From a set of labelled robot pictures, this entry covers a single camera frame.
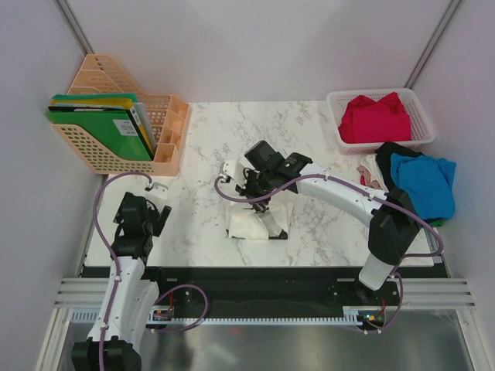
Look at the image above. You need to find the green file folder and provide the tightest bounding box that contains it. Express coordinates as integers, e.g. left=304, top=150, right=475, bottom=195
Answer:
left=46, top=91, right=155, bottom=162

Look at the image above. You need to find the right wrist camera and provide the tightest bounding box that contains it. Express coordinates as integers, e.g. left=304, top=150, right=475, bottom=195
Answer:
left=220, top=160, right=247, bottom=187

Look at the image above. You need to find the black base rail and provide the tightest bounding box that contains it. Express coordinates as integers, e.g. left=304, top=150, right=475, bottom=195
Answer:
left=83, top=265, right=449, bottom=318

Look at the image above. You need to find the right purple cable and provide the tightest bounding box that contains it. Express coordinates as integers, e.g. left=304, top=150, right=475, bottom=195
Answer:
left=213, top=173, right=444, bottom=335

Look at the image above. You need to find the peach plastic file organizer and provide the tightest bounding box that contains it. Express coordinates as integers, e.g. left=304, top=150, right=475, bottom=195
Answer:
left=46, top=54, right=191, bottom=176

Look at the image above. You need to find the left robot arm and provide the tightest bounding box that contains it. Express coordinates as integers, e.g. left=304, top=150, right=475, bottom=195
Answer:
left=70, top=192, right=171, bottom=370

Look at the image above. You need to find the blue t shirt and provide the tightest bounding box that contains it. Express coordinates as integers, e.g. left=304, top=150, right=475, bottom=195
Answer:
left=391, top=154, right=456, bottom=220

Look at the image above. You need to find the purple cable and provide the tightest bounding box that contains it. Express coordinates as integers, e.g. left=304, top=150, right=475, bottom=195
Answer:
left=71, top=172, right=210, bottom=371
left=213, top=173, right=444, bottom=335

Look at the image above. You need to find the black t shirt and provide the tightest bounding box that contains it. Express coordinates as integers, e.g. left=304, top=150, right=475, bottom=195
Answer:
left=375, top=142, right=423, bottom=191

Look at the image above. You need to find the white plastic basket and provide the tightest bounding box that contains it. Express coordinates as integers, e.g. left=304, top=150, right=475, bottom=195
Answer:
left=326, top=88, right=436, bottom=155

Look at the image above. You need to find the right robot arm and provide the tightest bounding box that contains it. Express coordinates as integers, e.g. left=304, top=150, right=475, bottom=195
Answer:
left=235, top=141, right=421, bottom=305

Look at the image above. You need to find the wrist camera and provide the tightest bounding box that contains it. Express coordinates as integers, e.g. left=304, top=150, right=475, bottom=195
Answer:
left=220, top=160, right=247, bottom=187
left=145, top=182, right=169, bottom=204

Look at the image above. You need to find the red t shirt in basket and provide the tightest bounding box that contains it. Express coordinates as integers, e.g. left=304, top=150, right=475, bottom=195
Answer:
left=339, top=92, right=412, bottom=144

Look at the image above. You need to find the beige pink t shirt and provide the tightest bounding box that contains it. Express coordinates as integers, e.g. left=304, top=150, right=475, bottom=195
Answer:
left=357, top=154, right=389, bottom=191

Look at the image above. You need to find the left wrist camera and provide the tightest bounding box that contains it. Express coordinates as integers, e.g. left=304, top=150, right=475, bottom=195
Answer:
left=145, top=182, right=169, bottom=204

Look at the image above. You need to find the white t shirt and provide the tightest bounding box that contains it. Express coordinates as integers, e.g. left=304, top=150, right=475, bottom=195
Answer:
left=224, top=192, right=295, bottom=240

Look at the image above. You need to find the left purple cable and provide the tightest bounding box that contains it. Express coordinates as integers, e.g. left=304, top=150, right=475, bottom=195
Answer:
left=71, top=172, right=210, bottom=371

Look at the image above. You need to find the white slotted cable duct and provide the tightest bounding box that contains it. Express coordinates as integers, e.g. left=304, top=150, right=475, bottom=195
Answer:
left=70, top=308, right=370, bottom=326

